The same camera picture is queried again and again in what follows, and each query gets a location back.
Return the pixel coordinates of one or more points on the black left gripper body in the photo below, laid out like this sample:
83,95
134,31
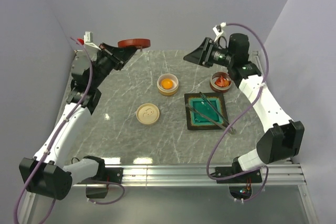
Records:
105,64

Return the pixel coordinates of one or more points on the orange egg tart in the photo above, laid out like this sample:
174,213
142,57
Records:
167,84

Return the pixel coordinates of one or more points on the metal food tongs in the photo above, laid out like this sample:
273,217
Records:
210,113

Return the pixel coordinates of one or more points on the red toy shrimp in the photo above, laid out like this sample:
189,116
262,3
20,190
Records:
222,82

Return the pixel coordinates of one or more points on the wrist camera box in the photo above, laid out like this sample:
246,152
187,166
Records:
87,41
219,31

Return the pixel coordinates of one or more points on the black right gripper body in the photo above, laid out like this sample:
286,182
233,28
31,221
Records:
221,57

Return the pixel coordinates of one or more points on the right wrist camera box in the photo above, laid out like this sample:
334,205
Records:
219,31

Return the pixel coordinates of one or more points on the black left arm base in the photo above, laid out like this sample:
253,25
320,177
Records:
105,174

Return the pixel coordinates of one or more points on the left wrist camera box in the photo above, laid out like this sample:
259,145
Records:
87,41

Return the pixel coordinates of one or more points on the dark red steel-lined container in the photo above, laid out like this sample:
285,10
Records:
214,77

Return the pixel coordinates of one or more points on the cream round container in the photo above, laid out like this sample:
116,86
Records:
169,92

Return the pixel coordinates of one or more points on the aluminium mounting rail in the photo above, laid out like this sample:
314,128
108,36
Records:
194,175

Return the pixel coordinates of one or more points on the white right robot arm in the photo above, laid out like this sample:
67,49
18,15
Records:
283,136

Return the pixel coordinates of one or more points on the square teal ceramic plate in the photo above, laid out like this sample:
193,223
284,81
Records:
207,111

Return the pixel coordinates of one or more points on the dark red round lid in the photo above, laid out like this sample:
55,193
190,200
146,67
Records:
139,43

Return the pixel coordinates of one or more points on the cream round lid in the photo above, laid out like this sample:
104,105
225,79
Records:
148,114

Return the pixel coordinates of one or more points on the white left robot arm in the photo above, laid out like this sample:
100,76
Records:
46,173

